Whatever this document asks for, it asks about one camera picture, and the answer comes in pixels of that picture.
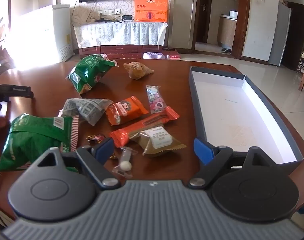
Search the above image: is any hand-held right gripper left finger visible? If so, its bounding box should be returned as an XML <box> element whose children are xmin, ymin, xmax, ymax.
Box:
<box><xmin>37</xmin><ymin>137</ymin><xmax>121</xmax><ymax>189</ymax></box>

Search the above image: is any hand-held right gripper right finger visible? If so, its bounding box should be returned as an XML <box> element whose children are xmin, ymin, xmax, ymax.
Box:
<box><xmin>188</xmin><ymin>137</ymin><xmax>266</xmax><ymax>189</ymax></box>

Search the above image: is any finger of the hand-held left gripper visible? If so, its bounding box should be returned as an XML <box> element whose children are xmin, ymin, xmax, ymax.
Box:
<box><xmin>0</xmin><ymin>83</ymin><xmax>34</xmax><ymax>98</ymax></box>

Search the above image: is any clear packet white ball candy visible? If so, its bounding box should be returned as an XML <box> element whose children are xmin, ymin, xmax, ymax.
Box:
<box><xmin>112</xmin><ymin>147</ymin><xmax>138</xmax><ymax>180</ymax></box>

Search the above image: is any orange square snack packet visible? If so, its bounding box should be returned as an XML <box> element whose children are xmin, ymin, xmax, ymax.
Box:
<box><xmin>106</xmin><ymin>96</ymin><xmax>149</xmax><ymax>126</ymax></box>

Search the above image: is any grey printed snack packet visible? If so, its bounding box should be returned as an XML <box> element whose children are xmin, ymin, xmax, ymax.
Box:
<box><xmin>58</xmin><ymin>98</ymin><xmax>114</xmax><ymax>126</ymax></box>

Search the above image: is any green snack bag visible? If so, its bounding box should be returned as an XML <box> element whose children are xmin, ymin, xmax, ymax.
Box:
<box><xmin>67</xmin><ymin>54</ymin><xmax>119</xmax><ymax>95</ymax></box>
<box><xmin>0</xmin><ymin>113</ymin><xmax>80</xmax><ymax>172</ymax></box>

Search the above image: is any gold packet white label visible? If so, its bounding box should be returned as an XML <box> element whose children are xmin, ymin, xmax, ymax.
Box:
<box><xmin>129</xmin><ymin>127</ymin><xmax>187</xmax><ymax>157</ymax></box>

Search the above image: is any grey cardboard box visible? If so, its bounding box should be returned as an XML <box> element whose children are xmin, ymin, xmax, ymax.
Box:
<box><xmin>189</xmin><ymin>66</ymin><xmax>304</xmax><ymax>177</ymax></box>

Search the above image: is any long orange snack packet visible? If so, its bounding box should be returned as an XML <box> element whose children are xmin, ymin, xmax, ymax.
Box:
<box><xmin>109</xmin><ymin>106</ymin><xmax>180</xmax><ymax>148</ymax></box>

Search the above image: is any pink candy packet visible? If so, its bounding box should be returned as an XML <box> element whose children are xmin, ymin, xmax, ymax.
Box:
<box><xmin>145</xmin><ymin>85</ymin><xmax>167</xmax><ymax>114</ymax></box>

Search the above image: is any tan pastry packet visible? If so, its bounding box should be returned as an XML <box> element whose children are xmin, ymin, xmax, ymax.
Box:
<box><xmin>123</xmin><ymin>61</ymin><xmax>154</xmax><ymax>80</ymax></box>

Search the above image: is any person's left hand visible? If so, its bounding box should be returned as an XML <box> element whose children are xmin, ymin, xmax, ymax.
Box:
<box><xmin>0</xmin><ymin>116</ymin><xmax>12</xmax><ymax>135</ymax></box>

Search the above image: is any wooden TV cabinet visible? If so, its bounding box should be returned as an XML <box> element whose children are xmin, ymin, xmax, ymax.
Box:
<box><xmin>77</xmin><ymin>44</ymin><xmax>179</xmax><ymax>59</ymax></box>

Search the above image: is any purple pet bowl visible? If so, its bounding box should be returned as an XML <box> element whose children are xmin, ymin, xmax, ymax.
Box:
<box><xmin>143</xmin><ymin>52</ymin><xmax>167</xmax><ymax>60</ymax></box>

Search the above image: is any white lace cloth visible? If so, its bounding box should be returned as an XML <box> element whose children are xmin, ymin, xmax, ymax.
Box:
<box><xmin>74</xmin><ymin>21</ymin><xmax>169</xmax><ymax>49</ymax></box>

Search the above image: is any wooden kitchen cabinet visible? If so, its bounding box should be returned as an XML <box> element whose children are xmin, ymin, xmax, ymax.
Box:
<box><xmin>217</xmin><ymin>15</ymin><xmax>237</xmax><ymax>47</ymax></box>

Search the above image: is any silver refrigerator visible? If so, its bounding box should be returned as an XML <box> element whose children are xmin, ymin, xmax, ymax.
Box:
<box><xmin>268</xmin><ymin>2</ymin><xmax>292</xmax><ymax>67</ymax></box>

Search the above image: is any orange gift box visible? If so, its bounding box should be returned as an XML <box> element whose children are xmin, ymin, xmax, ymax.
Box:
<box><xmin>133</xmin><ymin>0</ymin><xmax>169</xmax><ymax>22</ymax></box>

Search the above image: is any dark wooden door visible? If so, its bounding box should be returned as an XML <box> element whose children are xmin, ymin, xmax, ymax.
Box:
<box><xmin>282</xmin><ymin>2</ymin><xmax>304</xmax><ymax>67</ymax></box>

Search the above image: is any brown door with handle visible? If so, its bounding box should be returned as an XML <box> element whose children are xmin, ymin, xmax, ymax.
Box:
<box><xmin>196</xmin><ymin>0</ymin><xmax>209</xmax><ymax>43</ymax></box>

